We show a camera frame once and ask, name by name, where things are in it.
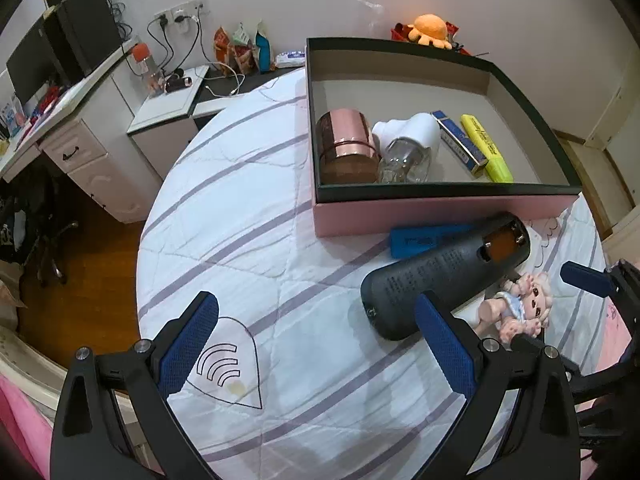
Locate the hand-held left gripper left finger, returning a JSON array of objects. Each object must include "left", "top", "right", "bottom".
[{"left": 49, "top": 290, "right": 220, "bottom": 480}]

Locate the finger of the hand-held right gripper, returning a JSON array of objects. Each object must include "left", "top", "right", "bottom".
[
  {"left": 560, "top": 259, "right": 640, "bottom": 313},
  {"left": 510, "top": 334, "right": 583, "bottom": 391}
]

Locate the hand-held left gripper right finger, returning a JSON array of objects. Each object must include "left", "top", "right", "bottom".
[{"left": 414, "top": 292, "right": 583, "bottom": 480}]

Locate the small pink-haired doll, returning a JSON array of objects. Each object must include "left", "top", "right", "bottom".
[{"left": 472, "top": 272, "right": 553, "bottom": 346}]

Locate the black handheld device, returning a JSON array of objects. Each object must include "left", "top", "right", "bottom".
[{"left": 360, "top": 212, "right": 531, "bottom": 342}]

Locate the blue plastic bar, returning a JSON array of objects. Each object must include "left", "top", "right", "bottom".
[{"left": 389, "top": 223, "right": 476, "bottom": 259}]

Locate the yellow highlighter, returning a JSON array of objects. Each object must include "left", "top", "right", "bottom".
[{"left": 460, "top": 114, "right": 514, "bottom": 183}]

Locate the dark blue slim box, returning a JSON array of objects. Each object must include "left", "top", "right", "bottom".
[{"left": 431, "top": 109, "right": 488, "bottom": 177}]

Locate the clear glass bottle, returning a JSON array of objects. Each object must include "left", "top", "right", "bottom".
[{"left": 377, "top": 137, "right": 432, "bottom": 184}]

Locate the rounded white charger plug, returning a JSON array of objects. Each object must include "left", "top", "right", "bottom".
[{"left": 371, "top": 112, "right": 442, "bottom": 161}]

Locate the rose gold metal cup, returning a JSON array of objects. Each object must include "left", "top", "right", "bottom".
[{"left": 316, "top": 109, "right": 381, "bottom": 185}]

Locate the pink box with black rim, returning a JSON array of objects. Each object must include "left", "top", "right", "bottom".
[{"left": 305, "top": 36, "right": 583, "bottom": 238}]

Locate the pink printed quilt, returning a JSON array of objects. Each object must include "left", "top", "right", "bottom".
[{"left": 595, "top": 305, "right": 636, "bottom": 376}]

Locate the black office chair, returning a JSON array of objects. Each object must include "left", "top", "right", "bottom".
[{"left": 0, "top": 175, "right": 81, "bottom": 286}]

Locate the pink cloth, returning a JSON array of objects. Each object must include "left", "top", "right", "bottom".
[{"left": 0, "top": 372, "right": 53, "bottom": 480}]

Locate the white desk with drawers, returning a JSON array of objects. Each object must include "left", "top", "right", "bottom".
[{"left": 0, "top": 35, "right": 163, "bottom": 226}]

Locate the white nightstand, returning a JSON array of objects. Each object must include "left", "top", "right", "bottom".
[{"left": 126, "top": 65, "right": 211, "bottom": 181}]

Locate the black headboard ledge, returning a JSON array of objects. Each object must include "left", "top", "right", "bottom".
[{"left": 192, "top": 62, "right": 306, "bottom": 116}]

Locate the clear bottle with orange cap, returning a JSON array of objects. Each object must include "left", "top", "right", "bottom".
[{"left": 131, "top": 42, "right": 163, "bottom": 98}]

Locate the orange octopus plush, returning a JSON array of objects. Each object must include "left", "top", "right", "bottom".
[{"left": 407, "top": 14, "right": 453, "bottom": 50}]

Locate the green and white snack bag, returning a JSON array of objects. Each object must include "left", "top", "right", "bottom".
[{"left": 230, "top": 22, "right": 258, "bottom": 73}]

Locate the blue snack bag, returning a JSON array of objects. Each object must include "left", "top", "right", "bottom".
[{"left": 255, "top": 30, "right": 273, "bottom": 72}]

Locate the orange snack bag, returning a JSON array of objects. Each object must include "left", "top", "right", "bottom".
[{"left": 214, "top": 26, "right": 236, "bottom": 63}]

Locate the black computer monitor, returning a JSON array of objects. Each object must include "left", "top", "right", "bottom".
[{"left": 6, "top": 15, "right": 61, "bottom": 103}]

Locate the black computer tower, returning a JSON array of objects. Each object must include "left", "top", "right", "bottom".
[{"left": 55, "top": 0, "right": 123, "bottom": 78}]

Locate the clear plastic bag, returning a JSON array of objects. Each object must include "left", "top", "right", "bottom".
[{"left": 357, "top": 0, "right": 388, "bottom": 38}]

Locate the white charging cable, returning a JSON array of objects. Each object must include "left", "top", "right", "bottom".
[{"left": 205, "top": 62, "right": 246, "bottom": 96}]

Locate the black power cable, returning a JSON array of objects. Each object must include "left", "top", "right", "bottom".
[
  {"left": 190, "top": 5, "right": 206, "bottom": 68},
  {"left": 147, "top": 17, "right": 176, "bottom": 68}
]

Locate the white wall power outlet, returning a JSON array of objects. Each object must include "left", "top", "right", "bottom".
[{"left": 154, "top": 0, "right": 208, "bottom": 26}]

